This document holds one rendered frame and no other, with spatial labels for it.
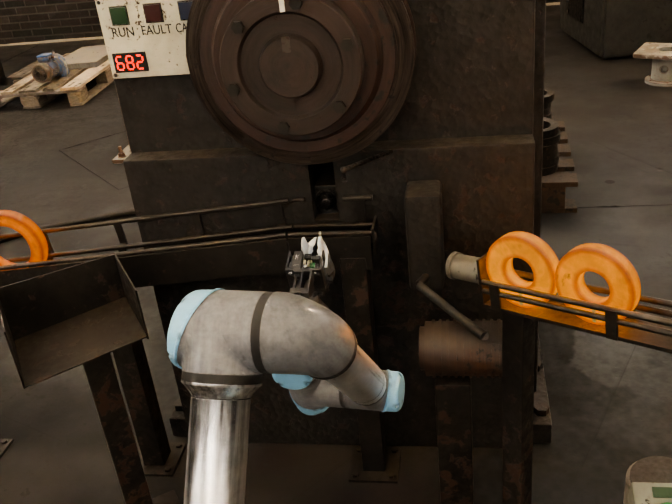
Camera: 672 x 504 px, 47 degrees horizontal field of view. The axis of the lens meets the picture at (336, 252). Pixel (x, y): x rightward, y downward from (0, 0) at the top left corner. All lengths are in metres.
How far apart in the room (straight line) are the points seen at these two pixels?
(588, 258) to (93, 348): 1.01
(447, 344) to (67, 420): 1.34
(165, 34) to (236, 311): 0.90
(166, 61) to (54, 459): 1.22
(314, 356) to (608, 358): 1.61
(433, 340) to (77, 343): 0.77
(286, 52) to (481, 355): 0.75
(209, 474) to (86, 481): 1.24
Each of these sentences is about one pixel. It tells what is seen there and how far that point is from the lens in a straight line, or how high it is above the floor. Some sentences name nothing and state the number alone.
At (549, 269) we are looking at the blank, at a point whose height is 0.73.
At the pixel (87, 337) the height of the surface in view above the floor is 0.60.
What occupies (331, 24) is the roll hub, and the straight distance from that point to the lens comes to 1.51.
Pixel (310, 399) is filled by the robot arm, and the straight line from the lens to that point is 1.47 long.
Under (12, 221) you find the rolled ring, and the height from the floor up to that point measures 0.76.
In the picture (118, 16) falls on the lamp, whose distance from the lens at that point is 1.85.
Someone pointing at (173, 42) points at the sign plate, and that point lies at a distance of 1.83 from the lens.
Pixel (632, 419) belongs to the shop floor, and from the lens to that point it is 2.34.
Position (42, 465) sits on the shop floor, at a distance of 2.46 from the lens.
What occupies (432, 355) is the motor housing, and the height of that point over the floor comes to 0.49.
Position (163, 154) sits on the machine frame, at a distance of 1.92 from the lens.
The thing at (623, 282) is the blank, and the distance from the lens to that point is 1.46.
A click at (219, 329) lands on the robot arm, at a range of 1.08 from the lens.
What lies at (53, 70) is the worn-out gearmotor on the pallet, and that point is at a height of 0.23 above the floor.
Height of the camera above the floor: 1.48
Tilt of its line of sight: 27 degrees down
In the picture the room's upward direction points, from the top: 6 degrees counter-clockwise
